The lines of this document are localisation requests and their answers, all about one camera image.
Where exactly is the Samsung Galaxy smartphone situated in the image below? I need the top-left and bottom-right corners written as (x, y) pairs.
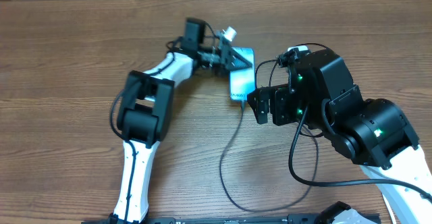
top-left (229, 47), bottom-right (256, 101)

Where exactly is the black USB charging cable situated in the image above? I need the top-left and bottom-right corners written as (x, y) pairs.
top-left (219, 43), bottom-right (335, 213)

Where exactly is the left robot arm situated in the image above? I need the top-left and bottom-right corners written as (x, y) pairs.
top-left (107, 18), bottom-right (255, 223)

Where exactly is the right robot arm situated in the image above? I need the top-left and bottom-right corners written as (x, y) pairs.
top-left (248, 45), bottom-right (431, 223)

